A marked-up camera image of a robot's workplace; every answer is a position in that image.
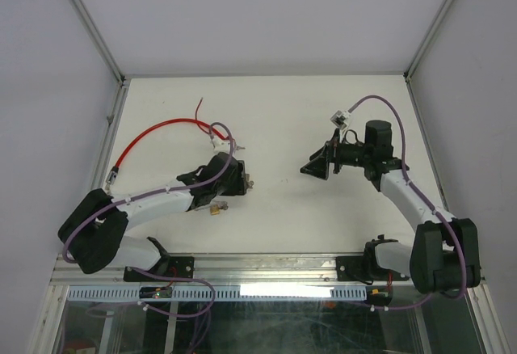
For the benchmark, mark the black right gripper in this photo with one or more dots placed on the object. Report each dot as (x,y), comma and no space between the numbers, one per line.
(329,153)

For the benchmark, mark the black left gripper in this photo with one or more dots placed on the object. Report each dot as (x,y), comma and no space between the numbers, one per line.
(239,182)

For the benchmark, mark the large brass padlock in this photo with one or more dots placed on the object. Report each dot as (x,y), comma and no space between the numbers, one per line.
(248,182)

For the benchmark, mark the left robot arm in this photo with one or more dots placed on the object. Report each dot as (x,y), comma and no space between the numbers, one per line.
(95,235)

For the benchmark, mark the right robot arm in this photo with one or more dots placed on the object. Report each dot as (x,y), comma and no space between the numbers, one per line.
(444,255)

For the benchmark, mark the small brass padlock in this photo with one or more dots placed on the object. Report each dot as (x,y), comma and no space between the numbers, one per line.
(218,207)

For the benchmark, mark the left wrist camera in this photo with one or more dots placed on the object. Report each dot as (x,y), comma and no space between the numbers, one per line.
(220,145)

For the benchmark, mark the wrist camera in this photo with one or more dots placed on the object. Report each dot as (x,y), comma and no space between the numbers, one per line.
(220,145)
(341,120)

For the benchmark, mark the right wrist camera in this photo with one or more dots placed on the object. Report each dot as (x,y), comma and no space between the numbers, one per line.
(341,120)

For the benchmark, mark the aluminium mounting rail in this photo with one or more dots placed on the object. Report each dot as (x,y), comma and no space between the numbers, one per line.
(228,268)

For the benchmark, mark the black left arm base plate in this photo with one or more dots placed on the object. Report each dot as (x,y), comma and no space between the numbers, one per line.
(174,266)

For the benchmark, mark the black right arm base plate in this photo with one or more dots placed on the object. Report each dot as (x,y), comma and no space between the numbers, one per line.
(361,269)

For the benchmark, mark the white slotted cable duct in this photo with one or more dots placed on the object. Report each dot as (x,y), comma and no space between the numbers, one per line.
(240,292)

